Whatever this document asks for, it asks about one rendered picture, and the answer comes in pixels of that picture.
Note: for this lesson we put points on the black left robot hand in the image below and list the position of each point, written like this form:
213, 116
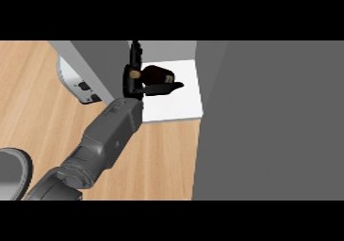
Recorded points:
132, 84

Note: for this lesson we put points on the dark brown wine bottle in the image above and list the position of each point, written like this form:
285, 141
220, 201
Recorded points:
157, 74

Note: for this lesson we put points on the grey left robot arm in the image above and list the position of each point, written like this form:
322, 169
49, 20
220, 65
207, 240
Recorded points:
111, 131

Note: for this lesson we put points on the white cabinet shelf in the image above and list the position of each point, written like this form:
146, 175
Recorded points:
179, 103

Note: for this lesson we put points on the pale grey appliance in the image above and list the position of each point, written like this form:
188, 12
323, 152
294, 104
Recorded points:
70, 78

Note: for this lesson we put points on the dark grey round object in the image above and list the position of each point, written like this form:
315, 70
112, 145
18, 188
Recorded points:
6, 174

